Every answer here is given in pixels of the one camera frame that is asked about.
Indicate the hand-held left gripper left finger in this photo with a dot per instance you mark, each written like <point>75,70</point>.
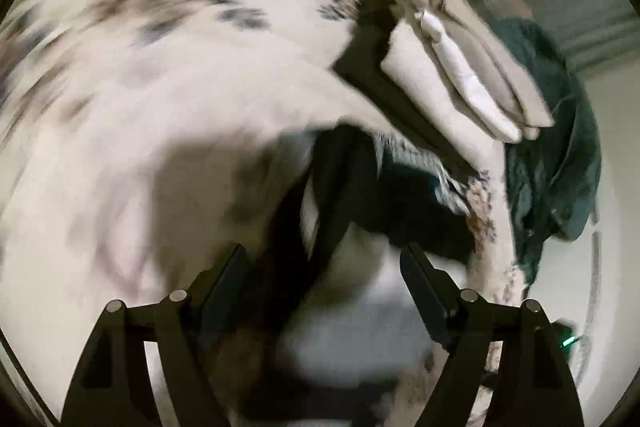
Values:
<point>227,279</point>

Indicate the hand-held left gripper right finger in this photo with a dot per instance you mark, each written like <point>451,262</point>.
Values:
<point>422,279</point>

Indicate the dark cloth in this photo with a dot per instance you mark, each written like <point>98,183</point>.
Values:
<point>400,212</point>

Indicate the dark teal garment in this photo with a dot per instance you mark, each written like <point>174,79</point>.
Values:
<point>550,167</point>

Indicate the floral printed bedspread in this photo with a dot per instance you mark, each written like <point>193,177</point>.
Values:
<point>150,117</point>

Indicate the folded beige cloth stack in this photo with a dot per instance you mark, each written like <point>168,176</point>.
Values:
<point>465,72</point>

